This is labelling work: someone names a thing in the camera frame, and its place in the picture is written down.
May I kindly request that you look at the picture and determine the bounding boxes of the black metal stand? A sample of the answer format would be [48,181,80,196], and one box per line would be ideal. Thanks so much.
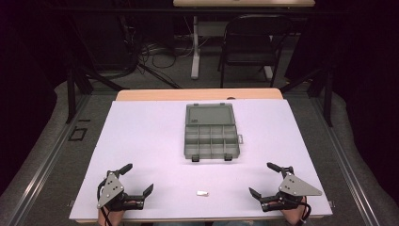
[64,60,126,125]
[279,60,336,128]

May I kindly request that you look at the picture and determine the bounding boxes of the beige desk with white legs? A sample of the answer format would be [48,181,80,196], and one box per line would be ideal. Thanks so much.
[172,0,316,80]

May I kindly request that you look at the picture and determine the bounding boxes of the white table mat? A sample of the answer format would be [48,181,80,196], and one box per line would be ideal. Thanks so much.
[69,99,333,221]

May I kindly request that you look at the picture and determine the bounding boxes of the black folding chair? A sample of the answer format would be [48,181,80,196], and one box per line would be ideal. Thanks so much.
[217,13,295,89]

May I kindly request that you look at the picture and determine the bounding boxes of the grey plastic compartment box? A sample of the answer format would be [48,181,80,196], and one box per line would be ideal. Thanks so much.
[184,102,245,163]

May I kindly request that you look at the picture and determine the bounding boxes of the person's left hand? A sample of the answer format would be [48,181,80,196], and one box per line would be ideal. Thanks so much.
[97,206,126,226]

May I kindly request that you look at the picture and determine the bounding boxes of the person's right hand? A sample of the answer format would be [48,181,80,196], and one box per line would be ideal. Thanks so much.
[280,196,308,226]

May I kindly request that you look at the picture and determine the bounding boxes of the bundle of floor cables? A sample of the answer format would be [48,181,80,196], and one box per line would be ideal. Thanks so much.
[123,34,196,90]

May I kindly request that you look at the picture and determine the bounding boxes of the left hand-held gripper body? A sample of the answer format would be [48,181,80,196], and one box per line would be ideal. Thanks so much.
[96,169,146,212]

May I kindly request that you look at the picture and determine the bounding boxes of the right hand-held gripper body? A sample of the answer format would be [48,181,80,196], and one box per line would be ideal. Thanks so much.
[261,166,324,213]

